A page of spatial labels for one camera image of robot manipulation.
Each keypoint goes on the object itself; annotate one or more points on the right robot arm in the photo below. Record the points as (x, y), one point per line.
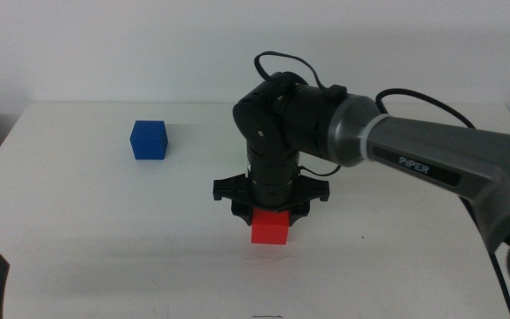
(436, 150)

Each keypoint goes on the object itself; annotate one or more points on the red cube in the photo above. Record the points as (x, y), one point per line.
(270, 230)

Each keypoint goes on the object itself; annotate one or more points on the blue cube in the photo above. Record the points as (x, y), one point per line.
(149, 141)

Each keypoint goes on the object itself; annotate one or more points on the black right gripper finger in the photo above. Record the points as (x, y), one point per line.
(241, 212)
(298, 212)

